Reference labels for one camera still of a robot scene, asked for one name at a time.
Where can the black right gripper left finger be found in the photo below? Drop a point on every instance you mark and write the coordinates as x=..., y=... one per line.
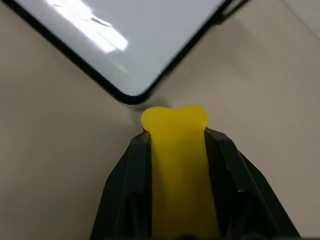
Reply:
x=130, y=185

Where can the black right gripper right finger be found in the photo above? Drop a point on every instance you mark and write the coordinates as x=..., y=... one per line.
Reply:
x=240, y=185

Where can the yellow eraser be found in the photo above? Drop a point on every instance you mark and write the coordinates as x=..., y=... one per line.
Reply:
x=180, y=160

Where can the black-framed whiteboard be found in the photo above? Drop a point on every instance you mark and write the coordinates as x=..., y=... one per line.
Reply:
x=120, y=42

